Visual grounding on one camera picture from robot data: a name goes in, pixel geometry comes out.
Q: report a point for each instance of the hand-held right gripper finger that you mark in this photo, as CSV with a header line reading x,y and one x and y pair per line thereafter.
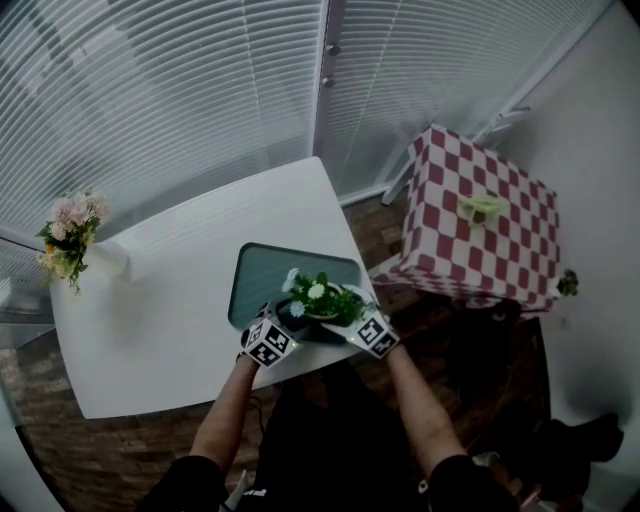
x,y
362,295
337,331

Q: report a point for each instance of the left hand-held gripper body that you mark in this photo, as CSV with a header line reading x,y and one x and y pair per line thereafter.
x,y
267,345

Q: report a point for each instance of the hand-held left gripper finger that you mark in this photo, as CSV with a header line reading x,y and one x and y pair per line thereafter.
x,y
305,334
270,307

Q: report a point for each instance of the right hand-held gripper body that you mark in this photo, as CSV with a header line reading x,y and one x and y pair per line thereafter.
x,y
375,335

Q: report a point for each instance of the dark green tray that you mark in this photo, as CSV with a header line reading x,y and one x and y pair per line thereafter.
x,y
260,280

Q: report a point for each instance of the small potted green plant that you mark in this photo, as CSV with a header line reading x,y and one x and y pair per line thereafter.
x,y
325,302

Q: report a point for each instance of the person's left forearm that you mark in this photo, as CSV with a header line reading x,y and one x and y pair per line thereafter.
x,y
225,415

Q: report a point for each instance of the person's right forearm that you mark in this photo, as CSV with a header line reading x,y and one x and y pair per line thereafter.
x,y
425,410

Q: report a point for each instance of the white table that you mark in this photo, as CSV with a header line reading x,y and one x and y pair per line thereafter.
x,y
175,300

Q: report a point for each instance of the person's black clothing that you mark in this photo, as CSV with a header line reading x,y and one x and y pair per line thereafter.
x,y
325,450

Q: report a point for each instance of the table with checkered cloth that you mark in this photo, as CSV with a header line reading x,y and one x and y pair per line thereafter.
x,y
475,240

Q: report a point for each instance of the small pale green plant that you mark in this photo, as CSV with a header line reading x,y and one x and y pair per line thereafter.
x,y
482,206

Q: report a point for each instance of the white vase with flower bouquet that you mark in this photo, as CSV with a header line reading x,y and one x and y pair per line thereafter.
x,y
112,257

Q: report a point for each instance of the small dark green plant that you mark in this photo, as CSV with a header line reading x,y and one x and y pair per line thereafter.
x,y
567,282

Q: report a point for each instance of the white metal rack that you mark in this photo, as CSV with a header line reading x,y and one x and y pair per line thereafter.
x,y
500,125

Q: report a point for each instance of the white window blind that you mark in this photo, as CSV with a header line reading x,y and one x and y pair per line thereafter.
x,y
425,60
20,275
200,100

